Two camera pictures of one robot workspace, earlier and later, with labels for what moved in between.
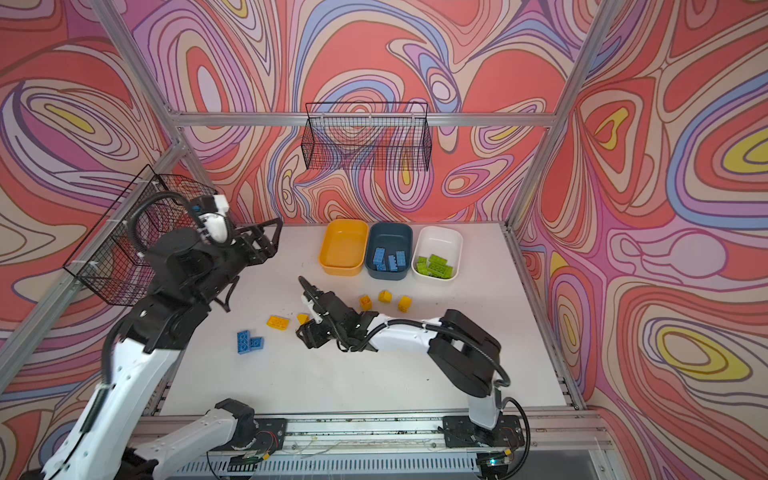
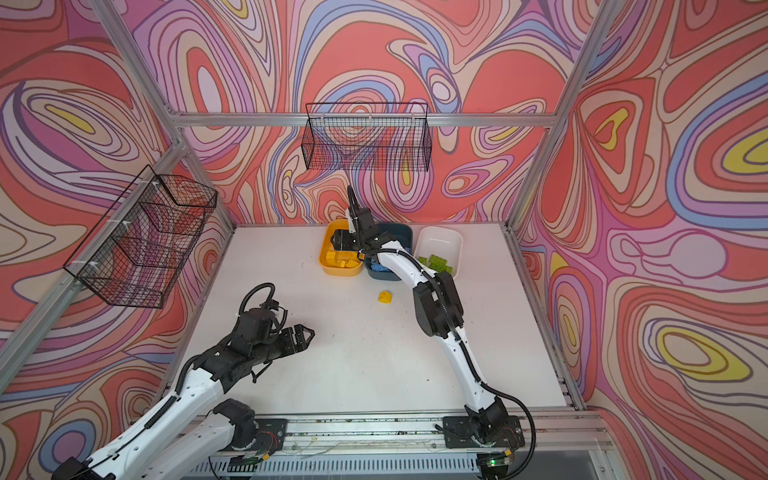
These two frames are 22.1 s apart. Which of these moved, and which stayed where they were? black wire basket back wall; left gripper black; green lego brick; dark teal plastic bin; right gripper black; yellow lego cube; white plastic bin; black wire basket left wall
Moved: right gripper black; left gripper black
Stayed: white plastic bin; yellow lego cube; dark teal plastic bin; black wire basket back wall; green lego brick; black wire basket left wall
